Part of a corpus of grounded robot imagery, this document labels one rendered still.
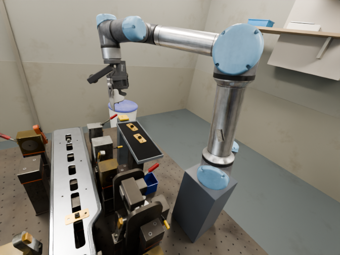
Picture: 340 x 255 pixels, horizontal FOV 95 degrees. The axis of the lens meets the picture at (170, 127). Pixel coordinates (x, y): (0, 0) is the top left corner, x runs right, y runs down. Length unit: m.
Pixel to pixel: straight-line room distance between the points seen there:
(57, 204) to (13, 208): 0.50
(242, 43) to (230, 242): 1.06
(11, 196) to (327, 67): 3.23
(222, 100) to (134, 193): 0.43
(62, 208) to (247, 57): 0.85
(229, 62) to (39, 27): 2.55
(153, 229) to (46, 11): 2.64
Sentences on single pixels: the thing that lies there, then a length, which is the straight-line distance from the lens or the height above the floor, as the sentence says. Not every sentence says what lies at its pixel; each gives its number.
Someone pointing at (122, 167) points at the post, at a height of 1.10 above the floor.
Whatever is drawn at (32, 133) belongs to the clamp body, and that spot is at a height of 1.06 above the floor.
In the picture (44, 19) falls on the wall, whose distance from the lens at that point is 2.78.
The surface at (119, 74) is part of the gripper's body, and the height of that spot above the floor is 1.51.
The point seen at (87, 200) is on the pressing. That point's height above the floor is 1.00.
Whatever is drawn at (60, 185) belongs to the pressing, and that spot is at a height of 1.00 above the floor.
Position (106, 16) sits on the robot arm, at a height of 1.70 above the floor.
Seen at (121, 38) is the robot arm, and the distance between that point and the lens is 0.67.
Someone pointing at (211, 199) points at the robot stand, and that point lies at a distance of 0.80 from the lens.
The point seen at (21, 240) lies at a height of 1.10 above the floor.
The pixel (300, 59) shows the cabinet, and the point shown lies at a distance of 2.84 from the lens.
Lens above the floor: 1.68
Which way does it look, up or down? 30 degrees down
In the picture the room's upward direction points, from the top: 11 degrees clockwise
